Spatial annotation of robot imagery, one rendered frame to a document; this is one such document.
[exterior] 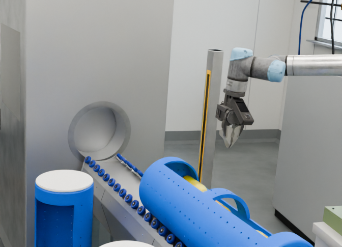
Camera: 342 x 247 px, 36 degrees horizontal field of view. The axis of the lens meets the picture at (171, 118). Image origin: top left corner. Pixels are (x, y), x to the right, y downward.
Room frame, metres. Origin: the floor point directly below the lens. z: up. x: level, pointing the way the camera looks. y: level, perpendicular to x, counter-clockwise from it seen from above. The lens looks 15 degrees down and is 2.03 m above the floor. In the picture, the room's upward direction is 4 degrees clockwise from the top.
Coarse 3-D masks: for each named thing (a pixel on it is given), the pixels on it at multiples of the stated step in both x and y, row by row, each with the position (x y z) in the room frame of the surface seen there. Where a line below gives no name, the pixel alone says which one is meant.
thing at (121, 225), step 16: (112, 160) 3.09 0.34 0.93; (112, 176) 2.83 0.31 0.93; (128, 176) 2.85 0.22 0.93; (96, 192) 2.75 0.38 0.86; (128, 192) 2.62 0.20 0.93; (96, 208) 2.83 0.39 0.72; (112, 208) 2.54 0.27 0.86; (112, 224) 2.59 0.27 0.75; (128, 224) 2.37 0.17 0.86; (160, 224) 2.27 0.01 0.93; (128, 240) 2.40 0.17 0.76; (144, 240) 2.21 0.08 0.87
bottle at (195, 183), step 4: (184, 176) 2.37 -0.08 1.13; (188, 176) 2.36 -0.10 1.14; (188, 180) 2.32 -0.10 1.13; (192, 180) 2.31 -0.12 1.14; (196, 180) 2.32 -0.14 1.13; (192, 184) 2.28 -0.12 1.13; (196, 184) 2.27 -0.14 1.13; (200, 184) 2.27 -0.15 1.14; (200, 188) 2.24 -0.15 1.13; (204, 188) 2.24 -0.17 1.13
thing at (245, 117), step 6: (234, 102) 1.84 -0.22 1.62; (240, 102) 1.85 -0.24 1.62; (234, 108) 1.84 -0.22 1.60; (240, 108) 1.82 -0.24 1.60; (246, 108) 1.84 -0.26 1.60; (240, 114) 1.80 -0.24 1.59; (246, 114) 1.80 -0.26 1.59; (240, 120) 1.79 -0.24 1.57; (246, 120) 1.78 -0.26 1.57; (252, 120) 1.79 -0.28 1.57
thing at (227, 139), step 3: (228, 126) 1.85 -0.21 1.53; (228, 129) 1.85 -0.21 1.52; (231, 129) 1.86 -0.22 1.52; (219, 132) 1.90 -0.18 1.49; (222, 132) 1.88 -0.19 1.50; (228, 132) 1.85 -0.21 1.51; (231, 132) 1.86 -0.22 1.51; (222, 135) 1.88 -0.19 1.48; (228, 135) 1.85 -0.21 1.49; (222, 138) 1.88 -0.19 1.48; (225, 138) 1.85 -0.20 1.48; (228, 138) 1.85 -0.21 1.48; (225, 141) 1.86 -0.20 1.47; (228, 141) 1.86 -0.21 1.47; (225, 144) 1.86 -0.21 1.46; (228, 144) 1.86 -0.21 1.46; (228, 147) 1.87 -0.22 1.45
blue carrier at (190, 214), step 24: (168, 168) 2.21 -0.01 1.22; (192, 168) 2.33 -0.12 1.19; (144, 192) 2.22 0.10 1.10; (168, 192) 2.07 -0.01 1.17; (192, 192) 1.99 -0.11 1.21; (216, 192) 1.95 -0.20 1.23; (168, 216) 2.01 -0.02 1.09; (192, 216) 1.88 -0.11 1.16; (216, 216) 1.80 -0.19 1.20; (240, 216) 2.05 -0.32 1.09; (192, 240) 1.84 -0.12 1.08; (216, 240) 1.72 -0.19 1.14; (240, 240) 1.65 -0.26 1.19; (264, 240) 1.60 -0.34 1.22; (288, 240) 1.58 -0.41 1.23
